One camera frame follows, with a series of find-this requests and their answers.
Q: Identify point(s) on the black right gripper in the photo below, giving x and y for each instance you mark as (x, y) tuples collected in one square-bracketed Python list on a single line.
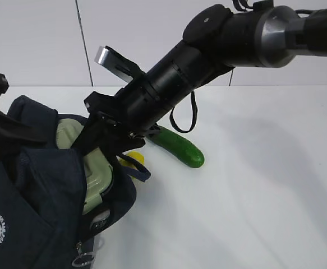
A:
[(136, 108)]

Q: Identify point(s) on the yellow lemon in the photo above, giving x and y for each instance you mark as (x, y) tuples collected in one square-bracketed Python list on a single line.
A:
[(134, 155)]

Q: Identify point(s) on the glass container with green lid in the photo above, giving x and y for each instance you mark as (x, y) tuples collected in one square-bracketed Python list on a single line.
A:
[(98, 171)]

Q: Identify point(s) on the green cucumber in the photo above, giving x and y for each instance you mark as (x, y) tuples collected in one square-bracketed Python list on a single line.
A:
[(181, 148)]

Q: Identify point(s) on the dark navy zippered lunch bag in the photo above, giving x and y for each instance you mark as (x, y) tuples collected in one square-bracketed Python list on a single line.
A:
[(42, 195)]

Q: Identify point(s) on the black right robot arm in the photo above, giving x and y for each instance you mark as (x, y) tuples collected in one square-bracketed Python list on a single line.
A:
[(214, 42)]

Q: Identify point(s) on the silver wrist camera on right gripper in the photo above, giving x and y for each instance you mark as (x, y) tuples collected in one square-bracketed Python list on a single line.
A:
[(117, 64)]

